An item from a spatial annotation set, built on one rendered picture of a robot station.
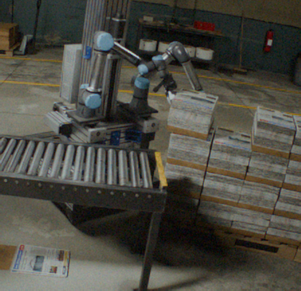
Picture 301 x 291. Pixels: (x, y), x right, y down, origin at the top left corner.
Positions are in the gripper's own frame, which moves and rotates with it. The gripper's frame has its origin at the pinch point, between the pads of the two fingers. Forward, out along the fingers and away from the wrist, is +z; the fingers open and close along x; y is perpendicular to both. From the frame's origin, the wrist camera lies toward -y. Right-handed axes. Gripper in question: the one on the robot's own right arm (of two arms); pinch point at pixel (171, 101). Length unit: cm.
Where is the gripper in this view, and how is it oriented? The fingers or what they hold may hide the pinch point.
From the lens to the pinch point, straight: 307.9
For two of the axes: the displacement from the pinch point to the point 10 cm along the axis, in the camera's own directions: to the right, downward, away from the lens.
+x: 2.3, -3.5, 9.1
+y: 9.1, -2.6, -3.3
